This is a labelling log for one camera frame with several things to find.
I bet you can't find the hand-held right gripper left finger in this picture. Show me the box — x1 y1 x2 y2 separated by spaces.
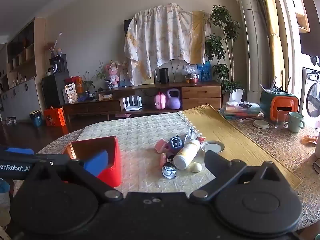
25 150 124 203

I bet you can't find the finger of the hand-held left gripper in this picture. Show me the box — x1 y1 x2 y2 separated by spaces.
0 147 70 163

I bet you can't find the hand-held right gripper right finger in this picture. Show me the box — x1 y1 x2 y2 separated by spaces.
189 150 285 203

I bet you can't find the round metal lid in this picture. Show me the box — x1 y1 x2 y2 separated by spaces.
201 141 225 153

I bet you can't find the red square tin box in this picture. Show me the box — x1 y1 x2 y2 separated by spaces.
62 136 122 188

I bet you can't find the white plastic bottle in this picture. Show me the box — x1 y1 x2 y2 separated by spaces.
173 139 201 170

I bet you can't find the blue purple grape toy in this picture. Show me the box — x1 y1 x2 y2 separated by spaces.
168 135 186 153

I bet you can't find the packaged black tool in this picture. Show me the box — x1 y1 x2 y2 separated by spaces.
162 162 177 179

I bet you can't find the pink ribbed brush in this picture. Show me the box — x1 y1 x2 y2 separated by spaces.
155 140 170 153

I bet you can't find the yellow table runner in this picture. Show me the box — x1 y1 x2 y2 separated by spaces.
177 104 303 190

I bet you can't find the blue waste bin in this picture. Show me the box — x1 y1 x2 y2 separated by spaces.
29 110 42 127

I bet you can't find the orange paper bag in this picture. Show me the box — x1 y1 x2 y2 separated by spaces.
44 107 67 127

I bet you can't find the stack of books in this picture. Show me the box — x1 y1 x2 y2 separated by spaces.
219 102 262 120

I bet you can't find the cream quilted table mat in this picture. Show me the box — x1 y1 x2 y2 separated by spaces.
76 112 217 198

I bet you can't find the white round coaster lid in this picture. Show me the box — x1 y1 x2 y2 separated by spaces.
253 119 270 129

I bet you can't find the gold patterned tablecloth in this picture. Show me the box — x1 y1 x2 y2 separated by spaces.
37 115 320 230

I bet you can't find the white router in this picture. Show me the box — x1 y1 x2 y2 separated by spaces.
122 96 143 111

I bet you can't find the white planter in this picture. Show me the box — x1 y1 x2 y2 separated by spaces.
229 89 244 103

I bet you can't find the black cabinet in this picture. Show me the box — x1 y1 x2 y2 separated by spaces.
41 71 70 109

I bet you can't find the wooden television cabinet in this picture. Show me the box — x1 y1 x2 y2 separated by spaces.
61 81 223 120

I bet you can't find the purple kettlebell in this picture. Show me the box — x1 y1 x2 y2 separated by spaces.
167 88 182 110

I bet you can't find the white cereal box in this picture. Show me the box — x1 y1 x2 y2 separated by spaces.
62 83 78 104

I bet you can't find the green orange utensil holder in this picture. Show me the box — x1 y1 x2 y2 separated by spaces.
259 90 299 122

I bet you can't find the clear drinking glass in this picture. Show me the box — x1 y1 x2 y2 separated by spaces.
275 110 289 130

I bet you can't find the thin leafed potted plant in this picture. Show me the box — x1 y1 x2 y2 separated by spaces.
82 72 95 92

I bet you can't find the red orange gift bag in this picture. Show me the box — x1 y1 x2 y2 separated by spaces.
64 76 84 94

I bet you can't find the pink toy suitcase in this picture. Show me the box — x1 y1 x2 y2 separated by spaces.
154 92 167 109

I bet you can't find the green mug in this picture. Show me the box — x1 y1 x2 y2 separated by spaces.
287 112 306 133

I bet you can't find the small leafy potted plant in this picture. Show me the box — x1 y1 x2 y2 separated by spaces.
94 62 112 89

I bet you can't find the pink plush doll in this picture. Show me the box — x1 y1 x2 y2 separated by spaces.
106 60 123 88

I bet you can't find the blue bottle pack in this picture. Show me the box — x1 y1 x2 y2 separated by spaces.
197 61 212 81

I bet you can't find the clear plastic snack bag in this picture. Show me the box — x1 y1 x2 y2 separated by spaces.
182 64 200 84

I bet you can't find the orange crumpled wrapper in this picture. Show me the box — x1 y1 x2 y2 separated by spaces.
301 134 318 146

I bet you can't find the black coffee machine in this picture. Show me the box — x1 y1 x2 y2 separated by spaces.
49 54 67 74

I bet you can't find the black cylinder speaker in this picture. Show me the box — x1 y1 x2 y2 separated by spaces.
159 68 169 84

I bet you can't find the vase with flowers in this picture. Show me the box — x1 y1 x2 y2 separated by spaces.
49 32 63 58

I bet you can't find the white washing machine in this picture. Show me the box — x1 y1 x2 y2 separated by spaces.
301 67 320 129

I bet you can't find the cream standing air conditioner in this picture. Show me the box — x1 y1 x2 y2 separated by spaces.
235 0 265 104

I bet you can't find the tall green houseplant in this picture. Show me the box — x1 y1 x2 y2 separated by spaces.
205 5 242 95

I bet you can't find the black television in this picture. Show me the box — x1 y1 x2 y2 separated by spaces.
124 19 132 39

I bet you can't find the yellow curtain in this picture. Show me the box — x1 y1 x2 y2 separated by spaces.
260 0 285 85

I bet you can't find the wooden wall shelving cabinet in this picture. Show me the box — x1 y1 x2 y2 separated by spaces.
0 17 45 120

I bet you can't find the wooden wall shelf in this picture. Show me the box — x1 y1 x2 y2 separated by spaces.
295 12 310 33

